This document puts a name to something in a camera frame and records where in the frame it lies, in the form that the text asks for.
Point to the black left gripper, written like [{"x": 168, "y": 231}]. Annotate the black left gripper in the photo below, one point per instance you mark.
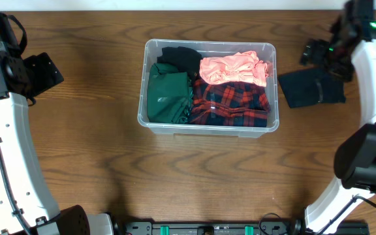
[{"x": 44, "y": 73}]

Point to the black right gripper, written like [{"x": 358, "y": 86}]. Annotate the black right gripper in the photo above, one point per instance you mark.
[{"x": 321, "y": 59}]

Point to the dark navy garment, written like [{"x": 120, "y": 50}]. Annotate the dark navy garment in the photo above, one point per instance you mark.
[{"x": 309, "y": 87}]

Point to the pink garment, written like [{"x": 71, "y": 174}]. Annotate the pink garment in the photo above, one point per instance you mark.
[{"x": 243, "y": 67}]

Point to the red blue plaid shirt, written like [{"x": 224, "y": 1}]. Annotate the red blue plaid shirt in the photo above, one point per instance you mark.
[{"x": 234, "y": 104}]

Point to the dark green garment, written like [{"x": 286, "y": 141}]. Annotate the dark green garment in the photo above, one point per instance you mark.
[{"x": 169, "y": 95}]

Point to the black garment with tape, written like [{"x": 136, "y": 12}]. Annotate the black garment with tape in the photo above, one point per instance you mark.
[{"x": 184, "y": 59}]

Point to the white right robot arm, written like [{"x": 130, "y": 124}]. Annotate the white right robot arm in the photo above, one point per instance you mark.
[{"x": 355, "y": 160}]

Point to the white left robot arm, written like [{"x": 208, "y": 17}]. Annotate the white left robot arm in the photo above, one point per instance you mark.
[{"x": 26, "y": 203}]

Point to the clear plastic storage bin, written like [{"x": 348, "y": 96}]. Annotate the clear plastic storage bin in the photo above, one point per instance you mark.
[{"x": 265, "y": 51}]

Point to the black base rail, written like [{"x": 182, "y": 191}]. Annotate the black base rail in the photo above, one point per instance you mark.
[{"x": 268, "y": 226}]

